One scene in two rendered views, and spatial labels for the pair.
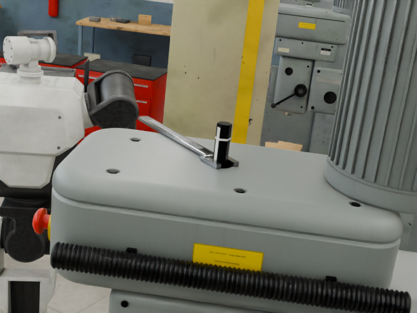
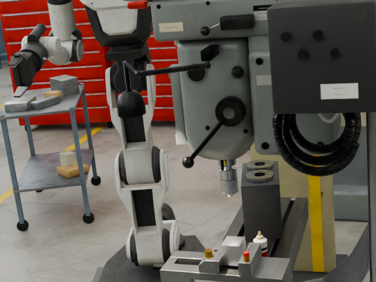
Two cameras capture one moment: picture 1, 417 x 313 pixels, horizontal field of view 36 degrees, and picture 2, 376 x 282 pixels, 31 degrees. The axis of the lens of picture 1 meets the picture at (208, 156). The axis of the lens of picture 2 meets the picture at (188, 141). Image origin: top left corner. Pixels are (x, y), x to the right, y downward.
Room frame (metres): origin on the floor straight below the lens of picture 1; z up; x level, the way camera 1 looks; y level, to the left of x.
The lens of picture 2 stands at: (-0.82, -0.36, 1.88)
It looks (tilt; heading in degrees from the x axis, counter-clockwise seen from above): 17 degrees down; 15
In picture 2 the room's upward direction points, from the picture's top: 6 degrees counter-clockwise
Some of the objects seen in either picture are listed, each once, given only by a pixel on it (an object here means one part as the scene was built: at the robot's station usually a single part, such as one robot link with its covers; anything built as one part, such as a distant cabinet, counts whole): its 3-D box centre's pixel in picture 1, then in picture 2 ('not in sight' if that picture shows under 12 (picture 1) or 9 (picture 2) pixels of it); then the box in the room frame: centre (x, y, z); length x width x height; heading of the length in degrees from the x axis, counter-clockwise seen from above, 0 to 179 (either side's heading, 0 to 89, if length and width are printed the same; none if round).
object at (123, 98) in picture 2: not in sight; (130, 102); (0.79, 0.20, 1.48); 0.07 x 0.07 x 0.06
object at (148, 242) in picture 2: not in sight; (147, 209); (1.56, 0.46, 0.85); 0.20 x 0.16 x 0.48; 99
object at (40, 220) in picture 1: (44, 221); not in sight; (0.88, 0.24, 1.76); 0.04 x 0.03 x 0.04; 177
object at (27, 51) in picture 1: (28, 54); not in sight; (1.54, 0.47, 1.88); 0.10 x 0.07 x 0.09; 129
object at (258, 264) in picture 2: not in sight; (225, 268); (0.86, 0.01, 0.97); 0.35 x 0.15 x 0.11; 84
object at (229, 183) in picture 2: not in sight; (229, 181); (0.86, -0.02, 1.23); 0.05 x 0.05 x 0.06
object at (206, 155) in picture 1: (181, 139); not in sight; (0.95, 0.05, 1.89); 0.24 x 0.04 x 0.01; 37
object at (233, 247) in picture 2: not in sight; (234, 250); (0.85, -0.02, 1.03); 0.06 x 0.05 x 0.06; 174
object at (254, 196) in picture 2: not in sight; (261, 197); (1.26, -0.04, 1.02); 0.22 x 0.12 x 0.20; 7
